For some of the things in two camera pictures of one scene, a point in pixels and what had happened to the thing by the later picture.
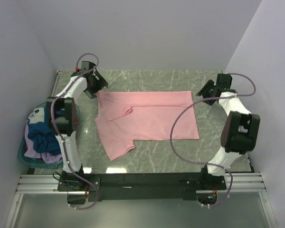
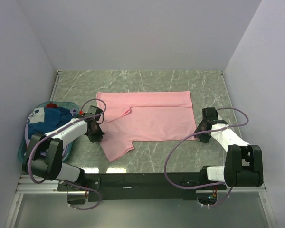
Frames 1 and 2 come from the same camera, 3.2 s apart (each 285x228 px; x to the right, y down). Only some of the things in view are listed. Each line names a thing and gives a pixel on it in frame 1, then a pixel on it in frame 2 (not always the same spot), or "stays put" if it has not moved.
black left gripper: [101, 83] → [98, 137]
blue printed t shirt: [44, 140] stays put
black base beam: [133, 187] stays put
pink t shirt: [123, 117] stays put
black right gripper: [204, 90] → [204, 139]
